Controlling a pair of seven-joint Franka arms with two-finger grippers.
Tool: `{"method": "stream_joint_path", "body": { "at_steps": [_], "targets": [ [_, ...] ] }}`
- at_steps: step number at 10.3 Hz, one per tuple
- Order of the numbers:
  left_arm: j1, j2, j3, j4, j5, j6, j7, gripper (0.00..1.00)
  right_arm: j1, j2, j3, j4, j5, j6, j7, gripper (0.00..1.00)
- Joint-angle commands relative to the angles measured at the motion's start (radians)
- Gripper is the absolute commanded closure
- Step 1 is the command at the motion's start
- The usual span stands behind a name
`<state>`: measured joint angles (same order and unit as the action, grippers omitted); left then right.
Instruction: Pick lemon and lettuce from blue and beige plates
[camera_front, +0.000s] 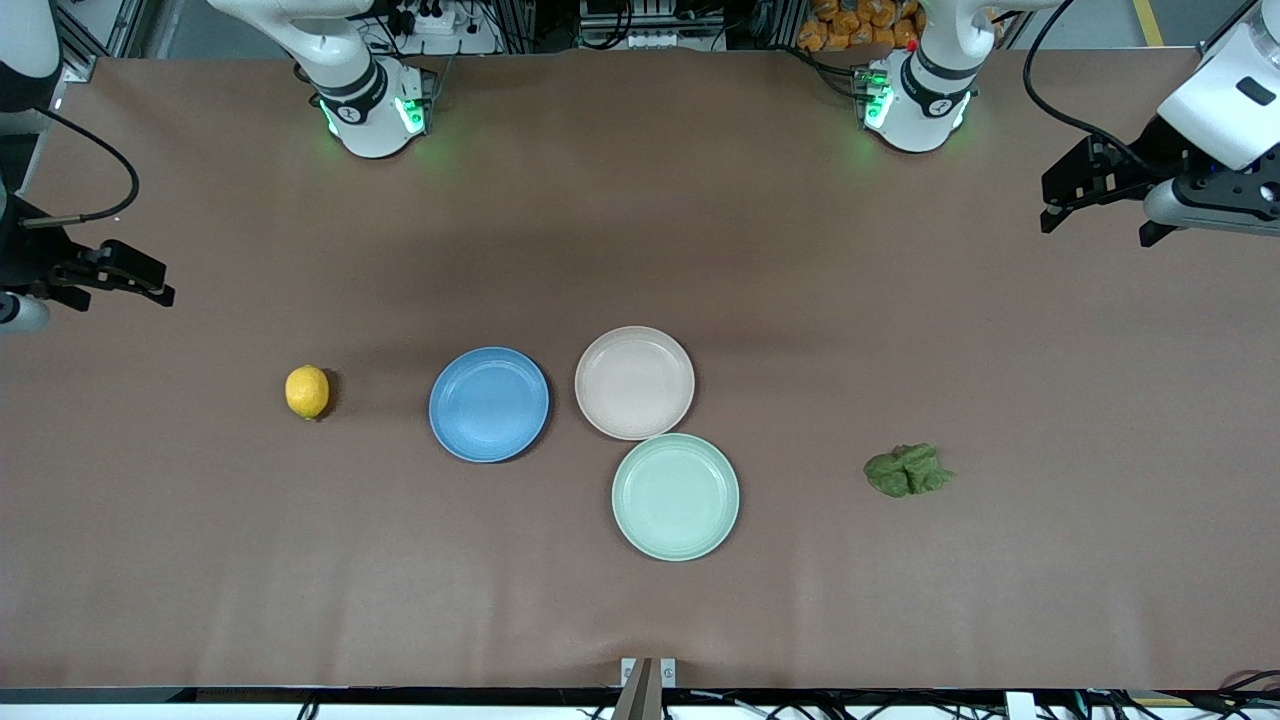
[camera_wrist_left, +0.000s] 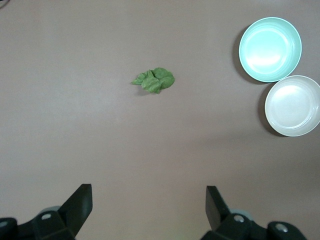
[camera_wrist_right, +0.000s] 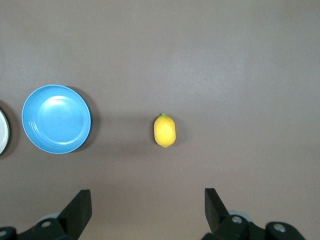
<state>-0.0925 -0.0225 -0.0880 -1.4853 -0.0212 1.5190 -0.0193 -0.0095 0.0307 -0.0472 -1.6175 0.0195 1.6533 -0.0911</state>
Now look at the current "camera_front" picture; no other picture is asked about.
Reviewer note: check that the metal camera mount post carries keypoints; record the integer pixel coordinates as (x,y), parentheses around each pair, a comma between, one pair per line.
(648,690)

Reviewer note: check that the yellow lemon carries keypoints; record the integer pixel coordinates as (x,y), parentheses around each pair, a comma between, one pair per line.
(307,392)

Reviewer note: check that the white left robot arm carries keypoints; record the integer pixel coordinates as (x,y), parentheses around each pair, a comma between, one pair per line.
(930,90)

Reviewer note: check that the white power strip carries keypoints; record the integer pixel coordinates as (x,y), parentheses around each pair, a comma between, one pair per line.
(435,20)

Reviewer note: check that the white rack equipment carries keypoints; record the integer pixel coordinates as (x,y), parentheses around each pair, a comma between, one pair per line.
(650,40)

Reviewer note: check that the beige plate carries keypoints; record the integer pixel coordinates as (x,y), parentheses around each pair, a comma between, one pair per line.
(635,385)

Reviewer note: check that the green lettuce leaf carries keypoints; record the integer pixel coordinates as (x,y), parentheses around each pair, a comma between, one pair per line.
(905,472)

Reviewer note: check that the blue plate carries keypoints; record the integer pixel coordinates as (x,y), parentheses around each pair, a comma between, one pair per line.
(490,405)

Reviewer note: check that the pale green plate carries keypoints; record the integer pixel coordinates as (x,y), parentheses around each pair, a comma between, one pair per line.
(675,497)

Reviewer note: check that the black table edge strip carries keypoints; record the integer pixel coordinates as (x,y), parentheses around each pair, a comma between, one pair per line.
(300,694)

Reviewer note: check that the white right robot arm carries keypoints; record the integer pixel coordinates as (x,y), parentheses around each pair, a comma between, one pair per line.
(350,70)

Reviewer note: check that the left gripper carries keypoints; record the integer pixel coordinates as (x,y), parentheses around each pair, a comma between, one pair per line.
(1153,161)

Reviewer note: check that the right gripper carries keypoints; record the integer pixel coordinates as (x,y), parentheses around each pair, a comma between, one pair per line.
(30,255)

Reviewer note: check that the pile of orange fruits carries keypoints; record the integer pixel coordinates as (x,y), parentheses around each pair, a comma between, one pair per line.
(850,25)

